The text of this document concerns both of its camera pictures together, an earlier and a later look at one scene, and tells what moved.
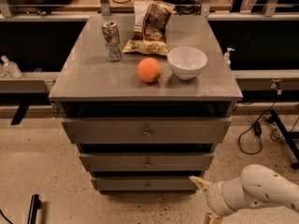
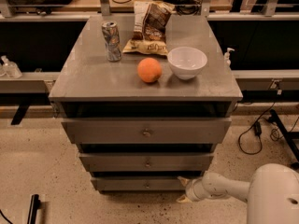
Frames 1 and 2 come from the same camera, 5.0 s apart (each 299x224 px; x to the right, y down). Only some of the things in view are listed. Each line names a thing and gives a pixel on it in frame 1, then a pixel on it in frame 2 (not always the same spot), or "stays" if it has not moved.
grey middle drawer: [147, 161] stays
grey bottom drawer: [144, 184] stays
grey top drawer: [144, 131] stays
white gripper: [215, 197] -> [192, 190]
